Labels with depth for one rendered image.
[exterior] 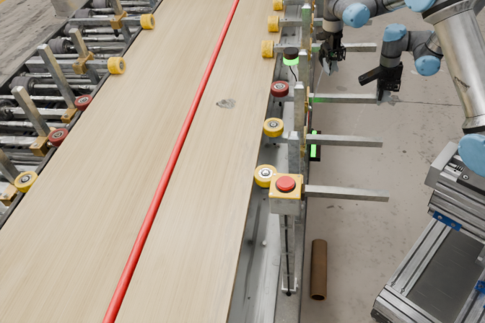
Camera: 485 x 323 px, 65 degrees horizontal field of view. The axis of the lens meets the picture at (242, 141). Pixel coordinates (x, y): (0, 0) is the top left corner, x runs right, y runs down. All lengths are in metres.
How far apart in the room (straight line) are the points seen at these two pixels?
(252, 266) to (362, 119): 1.75
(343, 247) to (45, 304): 1.50
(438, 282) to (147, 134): 1.41
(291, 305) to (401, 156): 1.63
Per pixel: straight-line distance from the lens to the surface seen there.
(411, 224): 2.36
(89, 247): 1.30
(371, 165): 2.59
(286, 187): 0.85
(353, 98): 1.69
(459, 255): 2.08
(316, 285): 2.00
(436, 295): 1.94
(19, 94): 1.72
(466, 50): 1.01
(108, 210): 1.36
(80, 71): 2.04
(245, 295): 1.40
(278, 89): 1.66
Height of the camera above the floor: 1.90
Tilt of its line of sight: 44 degrees down
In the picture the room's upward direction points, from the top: 8 degrees counter-clockwise
